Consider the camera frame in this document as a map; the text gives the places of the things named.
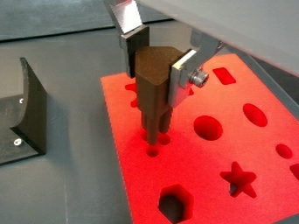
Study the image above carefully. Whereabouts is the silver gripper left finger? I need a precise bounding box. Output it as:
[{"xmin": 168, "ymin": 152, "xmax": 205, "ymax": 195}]
[{"xmin": 104, "ymin": 0, "xmax": 149, "ymax": 78}]

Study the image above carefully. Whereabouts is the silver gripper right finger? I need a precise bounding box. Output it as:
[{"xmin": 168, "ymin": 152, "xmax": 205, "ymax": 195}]
[{"xmin": 168, "ymin": 30, "xmax": 225, "ymax": 108}]

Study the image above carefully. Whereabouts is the dark brown three prong peg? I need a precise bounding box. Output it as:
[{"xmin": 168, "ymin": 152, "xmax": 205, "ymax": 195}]
[{"xmin": 134, "ymin": 46, "xmax": 182, "ymax": 145}]

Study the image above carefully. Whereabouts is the red shape sorter block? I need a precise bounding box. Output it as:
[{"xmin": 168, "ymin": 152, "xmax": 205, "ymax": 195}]
[{"xmin": 100, "ymin": 54, "xmax": 299, "ymax": 224}]

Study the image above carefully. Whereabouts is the black curved holder stand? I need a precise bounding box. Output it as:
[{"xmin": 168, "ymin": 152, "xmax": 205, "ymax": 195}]
[{"xmin": 0, "ymin": 58, "xmax": 46, "ymax": 166}]

